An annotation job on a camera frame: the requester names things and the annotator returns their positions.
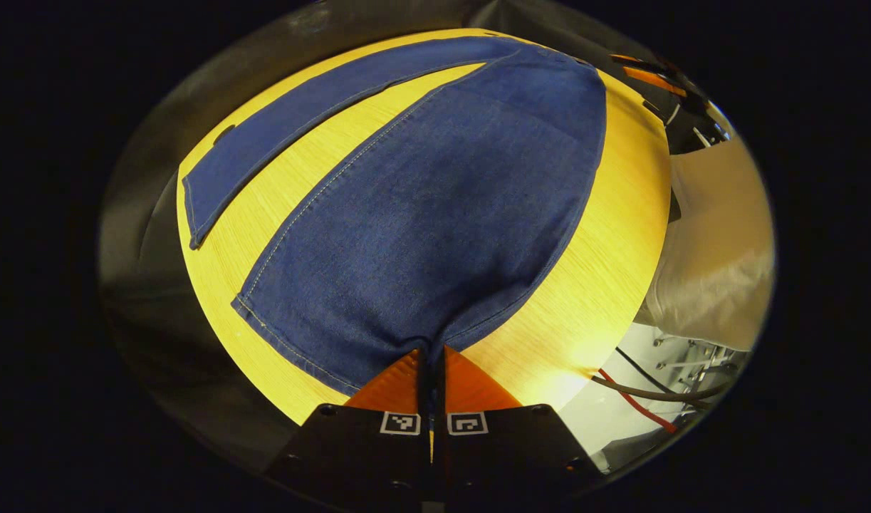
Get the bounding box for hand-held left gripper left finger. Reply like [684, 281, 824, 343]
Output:
[264, 348, 434, 503]

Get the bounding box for black cable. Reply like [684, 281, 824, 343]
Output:
[590, 375, 731, 404]

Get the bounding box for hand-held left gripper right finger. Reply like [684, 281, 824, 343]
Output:
[433, 346, 603, 503]

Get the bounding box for person's white clothing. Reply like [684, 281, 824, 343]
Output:
[635, 138, 776, 351]

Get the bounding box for blue denim jeans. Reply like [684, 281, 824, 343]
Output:
[182, 36, 608, 397]

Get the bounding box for white metal frame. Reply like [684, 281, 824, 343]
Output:
[652, 333, 748, 382]

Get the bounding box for red cable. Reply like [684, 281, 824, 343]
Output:
[596, 368, 679, 435]

